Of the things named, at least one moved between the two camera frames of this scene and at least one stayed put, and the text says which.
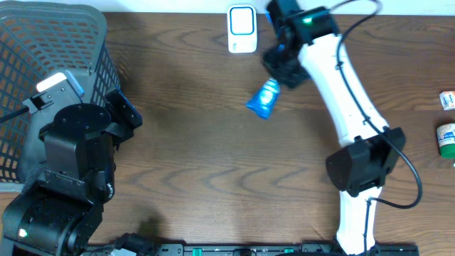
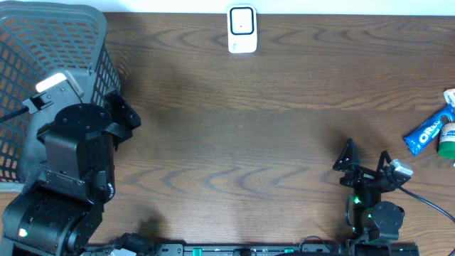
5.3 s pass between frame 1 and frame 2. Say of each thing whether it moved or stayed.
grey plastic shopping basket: stayed
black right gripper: moved
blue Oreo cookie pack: moved
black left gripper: stayed
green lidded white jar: stayed
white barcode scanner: stayed
